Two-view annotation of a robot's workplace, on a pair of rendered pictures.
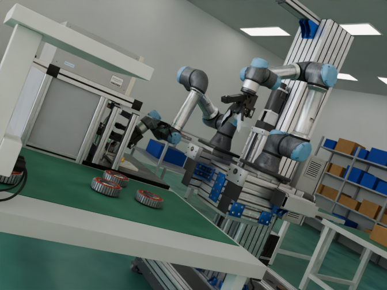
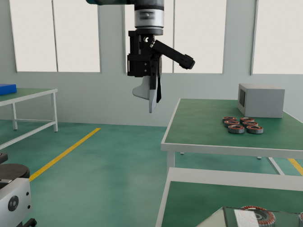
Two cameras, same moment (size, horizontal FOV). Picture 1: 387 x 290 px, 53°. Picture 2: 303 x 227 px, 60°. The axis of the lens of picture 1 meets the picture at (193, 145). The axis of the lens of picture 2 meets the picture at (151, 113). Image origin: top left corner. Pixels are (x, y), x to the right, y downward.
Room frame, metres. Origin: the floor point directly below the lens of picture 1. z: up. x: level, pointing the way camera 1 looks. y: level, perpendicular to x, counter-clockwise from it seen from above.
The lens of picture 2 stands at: (2.34, 0.31, 1.29)
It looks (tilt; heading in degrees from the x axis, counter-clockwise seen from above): 12 degrees down; 220
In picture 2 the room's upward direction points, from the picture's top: straight up
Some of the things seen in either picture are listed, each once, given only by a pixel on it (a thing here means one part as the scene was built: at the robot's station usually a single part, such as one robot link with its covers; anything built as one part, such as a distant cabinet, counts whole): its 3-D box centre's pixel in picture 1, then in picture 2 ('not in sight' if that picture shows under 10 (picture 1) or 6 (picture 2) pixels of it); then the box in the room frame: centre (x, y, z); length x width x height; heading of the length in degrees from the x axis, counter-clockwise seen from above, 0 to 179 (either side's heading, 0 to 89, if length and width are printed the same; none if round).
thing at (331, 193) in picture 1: (336, 195); not in sight; (8.34, -3.23, 0.89); 0.42 x 0.40 x 0.22; 33
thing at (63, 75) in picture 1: (81, 81); not in sight; (2.00, 0.66, 1.09); 0.68 x 0.44 x 0.05; 31
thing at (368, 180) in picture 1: (374, 183); not in sight; (7.73, -3.58, 1.41); 0.42 x 0.28 x 0.26; 122
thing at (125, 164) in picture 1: (121, 162); not in sight; (2.06, 0.32, 0.78); 0.15 x 0.15 x 0.01; 31
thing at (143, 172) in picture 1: (110, 158); not in sight; (2.16, 0.39, 0.76); 0.64 x 0.47 x 0.02; 31
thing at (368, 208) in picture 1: (374, 210); not in sight; (7.53, -3.71, 0.92); 0.40 x 0.36 x 0.27; 119
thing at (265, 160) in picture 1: (268, 160); not in sight; (2.24, -0.43, 1.09); 0.15 x 0.15 x 0.10
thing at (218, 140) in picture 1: (222, 140); not in sight; (2.66, -0.17, 1.09); 0.15 x 0.15 x 0.10
